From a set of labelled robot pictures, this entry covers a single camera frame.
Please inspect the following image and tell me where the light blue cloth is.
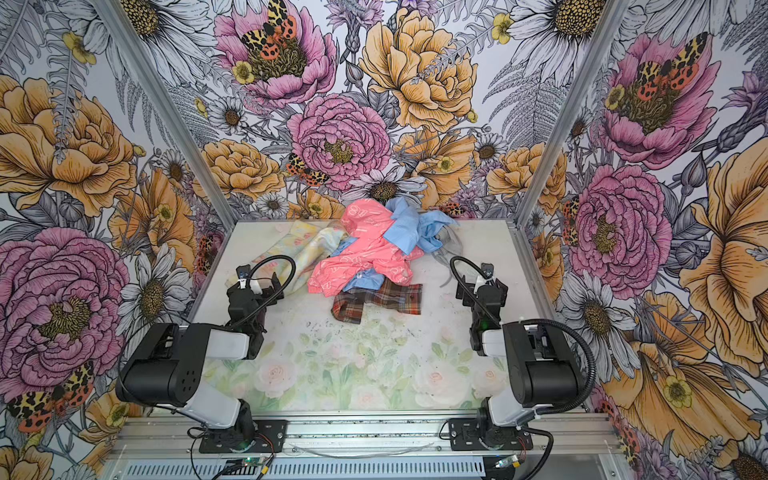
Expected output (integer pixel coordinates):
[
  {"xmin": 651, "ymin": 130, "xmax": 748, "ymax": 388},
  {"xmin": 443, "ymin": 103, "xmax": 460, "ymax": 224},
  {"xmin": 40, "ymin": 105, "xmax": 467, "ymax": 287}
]
[{"xmin": 331, "ymin": 198, "xmax": 456, "ymax": 292}]

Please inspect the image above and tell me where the pink patterned cloth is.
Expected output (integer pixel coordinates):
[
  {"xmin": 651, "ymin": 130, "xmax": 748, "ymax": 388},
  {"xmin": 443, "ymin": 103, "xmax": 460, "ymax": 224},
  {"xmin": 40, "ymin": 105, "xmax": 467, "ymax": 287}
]
[{"xmin": 308, "ymin": 199, "xmax": 425, "ymax": 297}]

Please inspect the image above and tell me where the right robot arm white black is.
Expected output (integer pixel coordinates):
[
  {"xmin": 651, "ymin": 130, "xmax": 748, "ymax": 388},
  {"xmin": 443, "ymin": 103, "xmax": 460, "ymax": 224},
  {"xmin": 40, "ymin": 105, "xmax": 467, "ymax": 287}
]
[{"xmin": 449, "ymin": 268, "xmax": 597, "ymax": 451}]

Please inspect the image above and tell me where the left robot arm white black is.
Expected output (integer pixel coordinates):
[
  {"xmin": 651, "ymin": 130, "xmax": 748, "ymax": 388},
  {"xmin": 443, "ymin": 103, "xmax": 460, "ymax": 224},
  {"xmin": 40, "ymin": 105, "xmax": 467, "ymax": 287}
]
[{"xmin": 115, "ymin": 255, "xmax": 295, "ymax": 451}]

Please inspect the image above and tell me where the pale floral cloth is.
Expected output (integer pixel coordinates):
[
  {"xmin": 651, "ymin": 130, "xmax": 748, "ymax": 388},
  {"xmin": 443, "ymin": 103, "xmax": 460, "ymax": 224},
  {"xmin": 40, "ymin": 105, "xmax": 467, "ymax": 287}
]
[{"xmin": 246, "ymin": 221, "xmax": 348, "ymax": 296}]

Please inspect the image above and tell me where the red plaid cloth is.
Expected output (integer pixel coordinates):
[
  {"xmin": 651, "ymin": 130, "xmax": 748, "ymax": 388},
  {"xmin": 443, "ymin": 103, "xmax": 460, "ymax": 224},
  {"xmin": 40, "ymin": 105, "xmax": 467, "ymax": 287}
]
[{"xmin": 331, "ymin": 279, "xmax": 423, "ymax": 325}]

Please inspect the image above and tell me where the left small green circuit board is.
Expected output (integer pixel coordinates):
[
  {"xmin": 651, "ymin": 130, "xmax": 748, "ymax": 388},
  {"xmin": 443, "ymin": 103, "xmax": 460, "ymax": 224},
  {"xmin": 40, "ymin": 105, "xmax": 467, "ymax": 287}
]
[{"xmin": 227, "ymin": 457, "xmax": 272, "ymax": 475}]

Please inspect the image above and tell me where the small green circuit board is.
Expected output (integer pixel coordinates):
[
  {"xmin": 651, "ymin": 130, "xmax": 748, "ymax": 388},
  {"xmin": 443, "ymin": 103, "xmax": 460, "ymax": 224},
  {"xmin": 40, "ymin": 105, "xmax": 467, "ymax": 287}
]
[
  {"xmin": 227, "ymin": 457, "xmax": 272, "ymax": 475},
  {"xmin": 494, "ymin": 454, "xmax": 521, "ymax": 469}
]

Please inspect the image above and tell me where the right small green circuit board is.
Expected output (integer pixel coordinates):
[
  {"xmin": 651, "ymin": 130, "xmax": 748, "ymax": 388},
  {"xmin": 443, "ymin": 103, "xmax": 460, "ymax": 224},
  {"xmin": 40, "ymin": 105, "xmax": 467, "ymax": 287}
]
[{"xmin": 494, "ymin": 454, "xmax": 521, "ymax": 469}]

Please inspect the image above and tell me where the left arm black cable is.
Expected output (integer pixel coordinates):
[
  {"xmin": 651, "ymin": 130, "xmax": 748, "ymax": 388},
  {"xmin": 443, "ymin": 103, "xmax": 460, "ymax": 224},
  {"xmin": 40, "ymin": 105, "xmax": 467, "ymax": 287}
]
[{"xmin": 233, "ymin": 254, "xmax": 298, "ymax": 331}]

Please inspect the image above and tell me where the grey cloth with strings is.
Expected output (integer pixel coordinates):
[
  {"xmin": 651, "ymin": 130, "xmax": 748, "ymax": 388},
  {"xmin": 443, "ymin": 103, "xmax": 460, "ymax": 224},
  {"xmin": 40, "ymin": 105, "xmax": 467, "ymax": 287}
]
[{"xmin": 431, "ymin": 226, "xmax": 463, "ymax": 267}]

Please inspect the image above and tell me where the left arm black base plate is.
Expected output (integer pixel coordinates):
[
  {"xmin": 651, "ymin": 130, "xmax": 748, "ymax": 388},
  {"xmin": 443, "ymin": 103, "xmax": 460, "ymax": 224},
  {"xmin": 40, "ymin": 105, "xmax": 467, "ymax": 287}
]
[{"xmin": 199, "ymin": 420, "xmax": 288, "ymax": 454}]

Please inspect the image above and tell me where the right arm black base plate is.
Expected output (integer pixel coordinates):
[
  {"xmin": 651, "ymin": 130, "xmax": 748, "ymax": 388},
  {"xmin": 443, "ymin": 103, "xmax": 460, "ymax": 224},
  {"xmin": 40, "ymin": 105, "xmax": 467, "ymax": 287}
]
[{"xmin": 448, "ymin": 418, "xmax": 533, "ymax": 452}]

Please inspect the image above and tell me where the aluminium front rail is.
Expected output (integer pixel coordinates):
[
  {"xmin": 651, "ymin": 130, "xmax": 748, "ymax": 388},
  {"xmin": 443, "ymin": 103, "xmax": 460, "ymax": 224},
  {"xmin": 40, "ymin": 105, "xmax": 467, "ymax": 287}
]
[{"xmin": 108, "ymin": 410, "xmax": 620, "ymax": 460}]

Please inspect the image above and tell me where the white vented cable duct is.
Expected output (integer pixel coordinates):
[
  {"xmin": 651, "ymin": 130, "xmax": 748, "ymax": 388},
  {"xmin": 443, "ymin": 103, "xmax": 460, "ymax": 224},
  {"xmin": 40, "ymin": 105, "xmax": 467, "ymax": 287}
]
[{"xmin": 112, "ymin": 456, "xmax": 486, "ymax": 479}]

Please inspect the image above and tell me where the left aluminium corner post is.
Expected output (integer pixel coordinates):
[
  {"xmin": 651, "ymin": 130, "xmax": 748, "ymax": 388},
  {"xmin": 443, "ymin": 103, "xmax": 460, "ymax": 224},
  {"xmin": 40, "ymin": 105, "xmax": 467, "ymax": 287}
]
[{"xmin": 94, "ymin": 1, "xmax": 238, "ymax": 232}]

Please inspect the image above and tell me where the aluminium corner post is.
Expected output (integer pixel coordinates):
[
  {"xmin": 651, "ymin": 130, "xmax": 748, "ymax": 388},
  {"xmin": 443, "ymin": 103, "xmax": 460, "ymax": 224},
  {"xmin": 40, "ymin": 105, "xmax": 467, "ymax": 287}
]
[
  {"xmin": 94, "ymin": 1, "xmax": 238, "ymax": 232},
  {"xmin": 514, "ymin": 0, "xmax": 630, "ymax": 229}
]

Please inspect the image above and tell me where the right aluminium corner post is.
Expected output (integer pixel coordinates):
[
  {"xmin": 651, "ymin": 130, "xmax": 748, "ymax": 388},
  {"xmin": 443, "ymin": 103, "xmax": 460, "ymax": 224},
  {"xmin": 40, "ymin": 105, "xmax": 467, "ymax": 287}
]
[{"xmin": 514, "ymin": 0, "xmax": 630, "ymax": 229}]

